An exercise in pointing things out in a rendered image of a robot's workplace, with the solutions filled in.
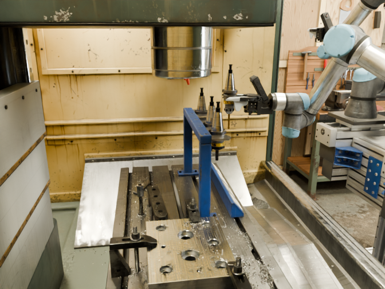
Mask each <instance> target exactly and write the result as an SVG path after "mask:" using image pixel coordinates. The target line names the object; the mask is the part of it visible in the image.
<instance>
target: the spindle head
mask: <svg viewBox="0 0 385 289"><path fill-rule="evenodd" d="M277 1H278V0H0V27H6V28H29V29H149V28H150V27H168V26H191V27H213V29H238V28H260V27H272V26H274V24H275V23H276V18H277Z"/></svg>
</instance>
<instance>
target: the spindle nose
mask: <svg viewBox="0 0 385 289"><path fill-rule="evenodd" d="M212 46H213V27H191V26H168V27H150V47H151V49H150V51H151V69H152V75H153V76H155V77H159V78H166V79H196V78H203V77H209V76H210V75H211V69H212V67H213V49H212Z"/></svg>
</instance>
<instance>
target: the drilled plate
mask: <svg viewBox="0 0 385 289"><path fill-rule="evenodd" d="M202 220H203V221H204V220H205V222H203V223H201V224H198V223H197V225H194V226H193V225H190V223H191V222H190V219H189V218H183V219H174V220H160V221H146V235H148V236H151V237H153V238H155V239H157V240H159V242H158V243H157V245H154V246H152V247H147V268H148V289H235V288H234V286H233V282H232V281H231V277H230V275H229V272H228V270H227V268H226V267H227V263H228V262H229V261H236V260H235V257H234V255H233V253H232V250H231V248H230V246H229V243H228V241H227V239H226V236H225V234H224V232H223V229H222V227H221V225H220V223H219V220H218V218H217V216H212V217H200V222H202ZM185 223H186V224H185ZM161 224H162V225H161ZM163 224H164V225H163ZM187 224H188V225H187ZM191 224H192V223H191ZM166 225H168V226H166ZM201 225H202V226H201ZM203 226H207V227H208V228H202V227H203ZM210 226H211V228H209V227H210ZM193 227H194V228H193ZM184 229H186V230H184ZM163 230H164V231H163ZM180 230H181V232H179V231H180ZM188 230H189V231H188ZM192 231H193V232H192ZM195 231H196V232H195ZM178 232H179V233H178ZM194 233H195V234H194ZM199 235H200V236H199ZM189 238H190V239H189ZM207 240H208V241H207ZM159 243H160V244H159ZM214 246H215V247H214ZM188 248H189V250H188ZM192 248H193V249H192ZM207 248H209V249H207ZM173 249H174V250H173ZM183 249H184V250H185V251H184V252H182V254H181V253H180V252H181V251H182V250H183ZM196 249H197V250H199V252H197V251H196ZM213 250H214V251H215V252H214V251H213ZM217 250H218V251H217ZM222 250H223V255H222ZM167 251H170V252H167ZM177 253H179V254H177ZM200 253H201V254H200ZM213 256H215V257H213ZM217 256H218V257H217ZM180 257H181V258H180ZM210 257H213V258H210ZM198 258H199V259H198ZM220 258H223V259H224V261H223V260H220ZM184 259H185V260H184ZM214 259H215V260H214ZM195 260H196V261H195ZM197 260H198V261H197ZM226 260H227V261H228V262H225V261H226ZM215 262H216V263H215ZM169 263H172V264H171V265H167V264H169ZM212 263H213V264H215V265H213V266H212V265H211V264H212ZM163 264H164V265H163ZM172 265H173V266H172ZM216 266H217V268H216ZM173 267H174V268H173ZM197 267H198V268H199V269H198V268H197ZM218 267H219V268H218ZM200 268H202V269H201V270H200ZM208 268H209V269H208ZM210 268H211V270H210ZM189 269H193V270H189ZM212 269H213V270H212ZM172 270H173V271H174V272H173V271H172ZM200 272H202V274H201V273H200ZM164 273H166V274H164ZM168 273H170V274H168Z"/></svg>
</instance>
